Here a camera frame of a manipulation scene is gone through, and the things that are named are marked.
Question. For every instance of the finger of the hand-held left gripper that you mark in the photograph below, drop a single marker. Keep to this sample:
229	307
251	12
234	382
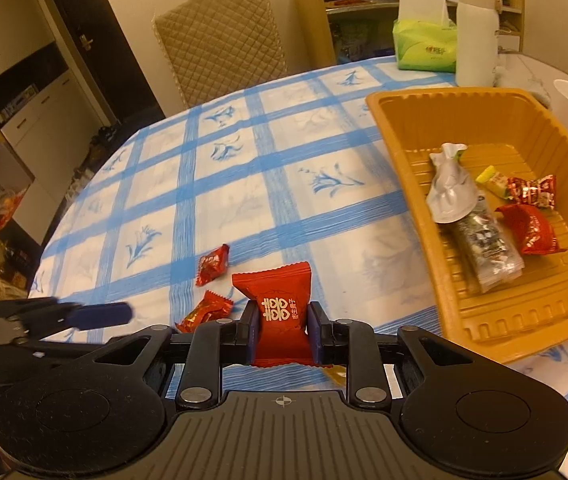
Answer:
14	308
104	314

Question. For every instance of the white jelly pouch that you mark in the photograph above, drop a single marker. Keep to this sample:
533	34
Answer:
451	190

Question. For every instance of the large red snack packet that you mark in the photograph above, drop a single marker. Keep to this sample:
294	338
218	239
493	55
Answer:
533	230
279	300

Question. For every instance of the small red candy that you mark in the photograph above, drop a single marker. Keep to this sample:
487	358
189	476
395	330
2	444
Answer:
212	265
204	312

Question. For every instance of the white cabinet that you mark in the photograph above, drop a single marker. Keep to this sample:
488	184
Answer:
39	105

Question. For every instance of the blue checked tablecloth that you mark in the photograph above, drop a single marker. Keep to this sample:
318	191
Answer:
264	160

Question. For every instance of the red plastic bag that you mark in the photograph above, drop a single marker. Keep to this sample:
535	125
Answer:
9	207

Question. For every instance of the green tissue pack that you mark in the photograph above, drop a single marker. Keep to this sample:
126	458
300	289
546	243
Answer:
423	50

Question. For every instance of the orange plastic tray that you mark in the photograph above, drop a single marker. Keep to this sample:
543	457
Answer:
538	310

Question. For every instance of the white insulated bottle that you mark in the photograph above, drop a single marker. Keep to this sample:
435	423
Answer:
473	45

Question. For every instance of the red twisted wrapper candy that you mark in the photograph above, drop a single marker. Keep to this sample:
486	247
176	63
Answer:
531	191

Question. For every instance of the wooden shelf unit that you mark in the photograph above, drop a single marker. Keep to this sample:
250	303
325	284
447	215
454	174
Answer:
309	20

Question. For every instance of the clear snack packet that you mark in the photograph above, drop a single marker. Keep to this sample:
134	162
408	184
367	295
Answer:
486	250

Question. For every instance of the dark brown door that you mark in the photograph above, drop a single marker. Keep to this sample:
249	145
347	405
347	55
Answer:
114	35

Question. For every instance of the dark shoes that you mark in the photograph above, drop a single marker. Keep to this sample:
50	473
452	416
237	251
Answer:
103	136

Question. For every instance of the yellow candy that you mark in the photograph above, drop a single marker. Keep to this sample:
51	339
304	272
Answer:
493	182

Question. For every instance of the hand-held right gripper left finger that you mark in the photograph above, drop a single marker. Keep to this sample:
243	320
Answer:
251	332

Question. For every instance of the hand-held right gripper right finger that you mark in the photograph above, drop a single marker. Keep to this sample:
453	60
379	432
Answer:
315	332

